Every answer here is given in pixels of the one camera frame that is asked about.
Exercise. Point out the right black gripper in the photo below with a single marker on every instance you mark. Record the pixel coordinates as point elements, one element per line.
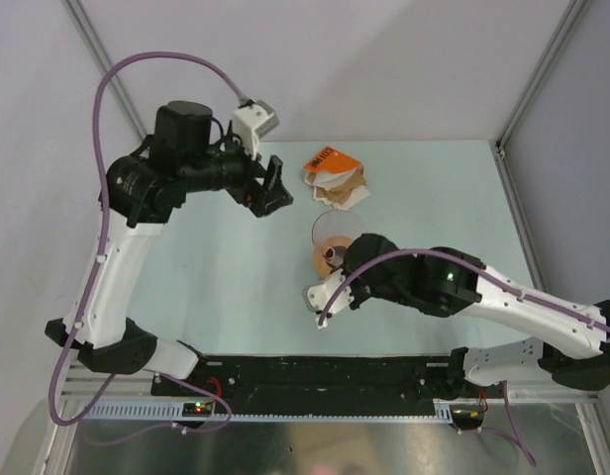
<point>358,296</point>

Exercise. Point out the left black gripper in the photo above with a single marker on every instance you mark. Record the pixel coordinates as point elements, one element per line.
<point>260,199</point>

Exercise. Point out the pink glass dripper cone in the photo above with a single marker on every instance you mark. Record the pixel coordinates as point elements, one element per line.
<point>333,233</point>

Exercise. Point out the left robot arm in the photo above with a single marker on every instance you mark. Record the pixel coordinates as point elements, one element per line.
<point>144,189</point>

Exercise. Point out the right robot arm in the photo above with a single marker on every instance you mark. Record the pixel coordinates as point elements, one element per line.
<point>565,342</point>

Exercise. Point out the orange coffee filter package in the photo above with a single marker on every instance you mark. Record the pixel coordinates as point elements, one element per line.
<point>331,160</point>

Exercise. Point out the stack of paper filters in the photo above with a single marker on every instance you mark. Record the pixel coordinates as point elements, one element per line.
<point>340,191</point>

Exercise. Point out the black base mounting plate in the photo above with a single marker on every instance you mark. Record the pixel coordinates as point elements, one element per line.
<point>330,386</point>

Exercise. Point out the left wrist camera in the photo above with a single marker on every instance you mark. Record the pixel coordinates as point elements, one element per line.
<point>251,122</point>

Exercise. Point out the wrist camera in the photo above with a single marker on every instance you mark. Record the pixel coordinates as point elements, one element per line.
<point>328,297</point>
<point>251,122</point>

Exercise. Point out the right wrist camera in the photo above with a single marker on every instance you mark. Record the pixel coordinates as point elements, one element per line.
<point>328,297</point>

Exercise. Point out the aluminium extrusion rail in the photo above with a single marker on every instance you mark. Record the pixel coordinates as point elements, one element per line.
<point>81,382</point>

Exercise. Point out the right aluminium frame post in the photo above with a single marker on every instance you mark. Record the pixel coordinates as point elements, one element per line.
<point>568,23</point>

